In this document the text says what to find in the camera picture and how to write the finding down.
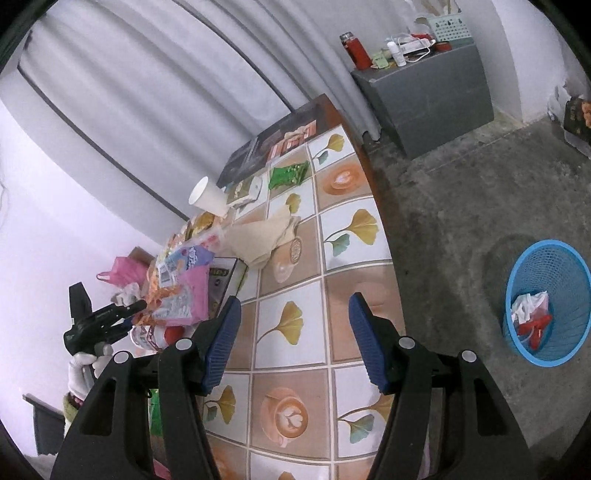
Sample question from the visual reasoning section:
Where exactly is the white red drink bottle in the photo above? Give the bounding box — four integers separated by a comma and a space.
129, 325, 185, 351

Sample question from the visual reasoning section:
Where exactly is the pink plastic bag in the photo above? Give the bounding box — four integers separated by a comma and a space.
96, 257, 148, 288

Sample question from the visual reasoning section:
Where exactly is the beige crumpled cloth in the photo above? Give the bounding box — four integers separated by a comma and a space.
224, 206, 301, 269

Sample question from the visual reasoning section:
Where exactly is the small green snack packet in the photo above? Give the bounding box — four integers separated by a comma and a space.
269, 161, 310, 190

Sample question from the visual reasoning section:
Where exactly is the blue plastic waste basket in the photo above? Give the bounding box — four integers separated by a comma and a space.
502, 240, 590, 368

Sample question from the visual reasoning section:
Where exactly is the white small bottle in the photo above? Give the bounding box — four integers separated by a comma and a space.
387, 39, 407, 67

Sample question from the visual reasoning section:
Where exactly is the pink snack bag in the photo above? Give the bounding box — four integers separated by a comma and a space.
147, 265, 209, 326

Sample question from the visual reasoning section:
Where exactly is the large green snack bag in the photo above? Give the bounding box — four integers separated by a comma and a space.
148, 389, 163, 437

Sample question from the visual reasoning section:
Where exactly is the mint green storage basket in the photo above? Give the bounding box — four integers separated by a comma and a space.
415, 14, 472, 42

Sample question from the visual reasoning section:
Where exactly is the white gloved left hand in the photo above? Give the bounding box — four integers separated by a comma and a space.
68, 346, 112, 400

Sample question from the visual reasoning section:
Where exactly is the grey charging cable box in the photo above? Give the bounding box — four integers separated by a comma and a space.
208, 257, 247, 319

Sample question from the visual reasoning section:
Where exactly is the white paper cup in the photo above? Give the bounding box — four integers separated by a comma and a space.
188, 176, 229, 218

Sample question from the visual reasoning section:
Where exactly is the red thermos bottle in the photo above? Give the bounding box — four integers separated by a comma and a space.
339, 32, 373, 71

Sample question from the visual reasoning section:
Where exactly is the grey cabinet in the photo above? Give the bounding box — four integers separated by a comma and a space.
352, 40, 494, 159

